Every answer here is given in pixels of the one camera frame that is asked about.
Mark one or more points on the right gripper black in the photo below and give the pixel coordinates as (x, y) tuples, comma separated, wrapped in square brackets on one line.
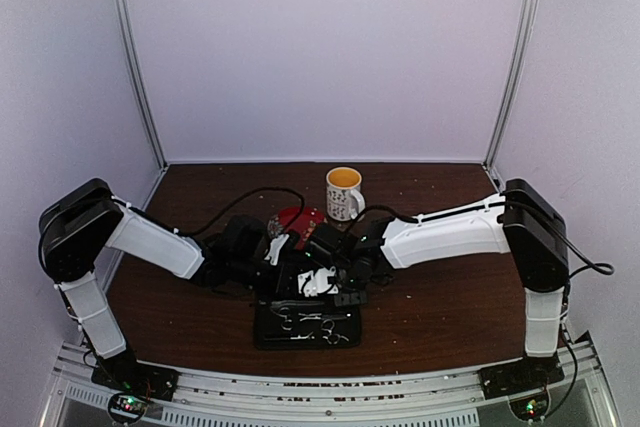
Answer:
[(357, 297)]

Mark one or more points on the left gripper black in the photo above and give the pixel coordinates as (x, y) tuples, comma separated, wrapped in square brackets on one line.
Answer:
[(280, 285)]

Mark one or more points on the silver thinning scissors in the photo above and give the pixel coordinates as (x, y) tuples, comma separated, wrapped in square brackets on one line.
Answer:
[(289, 318)]

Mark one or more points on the black zippered tool case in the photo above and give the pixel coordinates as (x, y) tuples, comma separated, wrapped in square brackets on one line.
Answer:
[(268, 336)]

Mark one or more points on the silver hair cutting scissors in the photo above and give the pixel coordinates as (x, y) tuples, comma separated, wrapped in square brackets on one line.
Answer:
[(326, 335)]

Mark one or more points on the black hair clip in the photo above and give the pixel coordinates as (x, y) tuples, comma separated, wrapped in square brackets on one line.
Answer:
[(295, 304)]

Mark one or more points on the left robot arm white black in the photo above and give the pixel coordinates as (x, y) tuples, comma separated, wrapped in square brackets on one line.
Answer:
[(171, 322)]

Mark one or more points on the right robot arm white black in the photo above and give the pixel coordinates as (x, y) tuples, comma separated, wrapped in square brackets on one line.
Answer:
[(518, 222)]

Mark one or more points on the red floral plate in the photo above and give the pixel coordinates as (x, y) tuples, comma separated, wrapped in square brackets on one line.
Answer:
[(304, 225)]

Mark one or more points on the white floral mug yellow inside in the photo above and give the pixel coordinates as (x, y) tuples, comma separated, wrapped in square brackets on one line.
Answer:
[(344, 200)]

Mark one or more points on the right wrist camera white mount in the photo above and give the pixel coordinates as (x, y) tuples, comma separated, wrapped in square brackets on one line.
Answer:
[(316, 283)]

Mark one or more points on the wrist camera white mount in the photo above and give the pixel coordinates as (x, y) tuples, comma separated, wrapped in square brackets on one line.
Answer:
[(276, 246), (316, 283)]

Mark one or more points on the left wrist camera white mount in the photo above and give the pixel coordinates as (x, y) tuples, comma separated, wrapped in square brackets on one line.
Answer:
[(276, 246)]

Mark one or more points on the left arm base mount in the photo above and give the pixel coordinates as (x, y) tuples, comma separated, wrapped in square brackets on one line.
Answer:
[(136, 385)]

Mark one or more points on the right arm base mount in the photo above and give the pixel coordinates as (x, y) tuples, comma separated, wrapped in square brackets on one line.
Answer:
[(526, 382)]

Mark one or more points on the front aluminium rail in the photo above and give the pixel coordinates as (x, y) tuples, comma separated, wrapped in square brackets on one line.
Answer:
[(453, 397)]

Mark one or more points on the left aluminium frame post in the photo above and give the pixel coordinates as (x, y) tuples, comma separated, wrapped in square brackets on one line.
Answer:
[(137, 82)]

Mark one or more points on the aluminium frame post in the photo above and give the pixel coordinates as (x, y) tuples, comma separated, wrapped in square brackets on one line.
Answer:
[(137, 82), (524, 30)]

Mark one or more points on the right aluminium frame post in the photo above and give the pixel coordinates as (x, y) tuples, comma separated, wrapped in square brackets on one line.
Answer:
[(524, 30)]

